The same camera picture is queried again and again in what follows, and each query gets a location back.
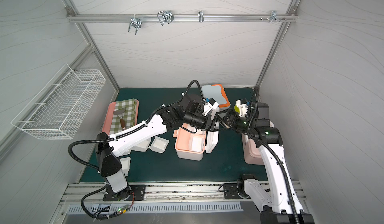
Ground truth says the metal hook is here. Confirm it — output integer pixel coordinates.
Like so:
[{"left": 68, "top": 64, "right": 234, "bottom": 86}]
[
  {"left": 198, "top": 11, "right": 204, "bottom": 23},
  {"left": 128, "top": 16, "right": 142, "bottom": 35},
  {"left": 260, "top": 11, "right": 287, "bottom": 23},
  {"left": 157, "top": 10, "right": 175, "bottom": 26}
]

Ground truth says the pink first aid kit box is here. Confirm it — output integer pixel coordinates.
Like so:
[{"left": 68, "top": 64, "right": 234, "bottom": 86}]
[{"left": 242, "top": 134, "right": 264, "bottom": 166}]

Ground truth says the spatula with wooden handle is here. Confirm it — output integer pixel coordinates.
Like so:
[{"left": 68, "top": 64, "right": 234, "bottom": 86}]
[{"left": 113, "top": 108, "right": 127, "bottom": 131}]

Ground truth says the green checkered cloth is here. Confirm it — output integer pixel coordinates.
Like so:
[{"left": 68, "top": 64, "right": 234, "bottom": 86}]
[{"left": 108, "top": 98, "right": 138, "bottom": 135}]

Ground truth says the white wire basket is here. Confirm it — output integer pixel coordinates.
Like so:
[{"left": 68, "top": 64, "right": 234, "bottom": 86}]
[{"left": 11, "top": 64, "right": 106, "bottom": 140}]

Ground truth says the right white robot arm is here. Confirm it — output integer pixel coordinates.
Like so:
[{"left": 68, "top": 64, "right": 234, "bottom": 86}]
[{"left": 223, "top": 108, "right": 315, "bottom": 224}]

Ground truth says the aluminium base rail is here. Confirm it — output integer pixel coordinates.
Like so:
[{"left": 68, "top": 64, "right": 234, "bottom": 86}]
[{"left": 59, "top": 181, "right": 307, "bottom": 206}]

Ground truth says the pink tray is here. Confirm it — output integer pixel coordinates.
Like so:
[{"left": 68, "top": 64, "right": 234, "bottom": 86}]
[{"left": 100, "top": 99, "right": 140, "bottom": 138}]

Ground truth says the peach kit tray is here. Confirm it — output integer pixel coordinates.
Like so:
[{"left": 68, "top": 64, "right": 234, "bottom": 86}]
[{"left": 173, "top": 124, "right": 206, "bottom": 153}]

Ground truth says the blue orange first aid kit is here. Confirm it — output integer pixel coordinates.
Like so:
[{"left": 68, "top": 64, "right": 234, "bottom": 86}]
[{"left": 202, "top": 84, "right": 231, "bottom": 111}]

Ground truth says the green bowl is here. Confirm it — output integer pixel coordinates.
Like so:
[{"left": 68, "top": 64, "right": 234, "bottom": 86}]
[{"left": 234, "top": 102, "right": 241, "bottom": 114}]

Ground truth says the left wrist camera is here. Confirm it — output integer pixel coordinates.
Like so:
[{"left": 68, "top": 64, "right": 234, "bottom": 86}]
[{"left": 203, "top": 98, "right": 220, "bottom": 117}]

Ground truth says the aluminium crossbar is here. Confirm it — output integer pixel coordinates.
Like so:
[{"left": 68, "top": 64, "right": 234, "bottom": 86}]
[{"left": 67, "top": 13, "right": 299, "bottom": 23}]

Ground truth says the white peach first aid kit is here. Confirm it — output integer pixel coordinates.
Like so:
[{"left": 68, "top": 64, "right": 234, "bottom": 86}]
[{"left": 173, "top": 111, "right": 219, "bottom": 161}]

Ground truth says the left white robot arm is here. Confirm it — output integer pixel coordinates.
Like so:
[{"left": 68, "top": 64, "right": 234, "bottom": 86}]
[{"left": 69, "top": 94, "right": 219, "bottom": 194}]

